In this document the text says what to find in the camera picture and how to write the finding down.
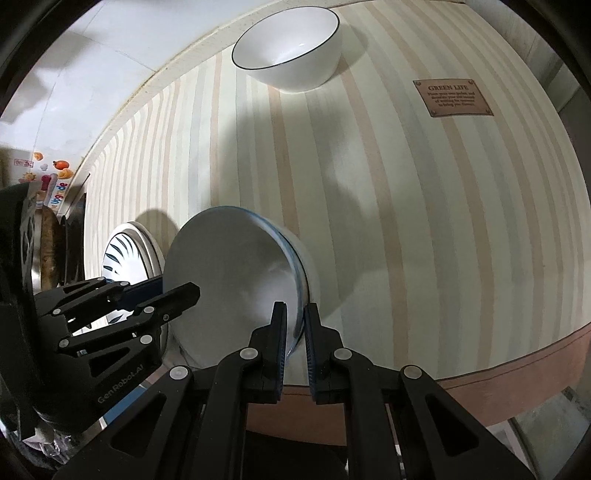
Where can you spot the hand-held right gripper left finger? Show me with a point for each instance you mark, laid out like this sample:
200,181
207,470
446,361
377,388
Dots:
278,337

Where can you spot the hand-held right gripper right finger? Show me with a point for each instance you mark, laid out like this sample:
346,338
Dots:
311,344

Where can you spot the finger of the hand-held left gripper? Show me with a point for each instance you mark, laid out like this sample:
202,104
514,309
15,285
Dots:
171,300
143,290

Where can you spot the blue patterned white bowl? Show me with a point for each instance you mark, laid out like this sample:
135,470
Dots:
221,258

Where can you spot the blue striped white plate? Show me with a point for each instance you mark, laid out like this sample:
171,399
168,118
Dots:
124,249

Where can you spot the crumpled clear plastic wrap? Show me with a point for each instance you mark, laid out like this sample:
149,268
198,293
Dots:
60,443

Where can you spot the striped cat print tablecloth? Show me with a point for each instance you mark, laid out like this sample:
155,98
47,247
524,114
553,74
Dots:
415,230

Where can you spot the black rimmed white bowl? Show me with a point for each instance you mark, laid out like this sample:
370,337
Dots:
295,69

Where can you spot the brown label patch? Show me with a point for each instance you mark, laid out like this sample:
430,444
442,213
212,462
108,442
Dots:
452,98

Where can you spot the colourful wall stickers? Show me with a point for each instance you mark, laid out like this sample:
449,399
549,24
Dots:
51,177

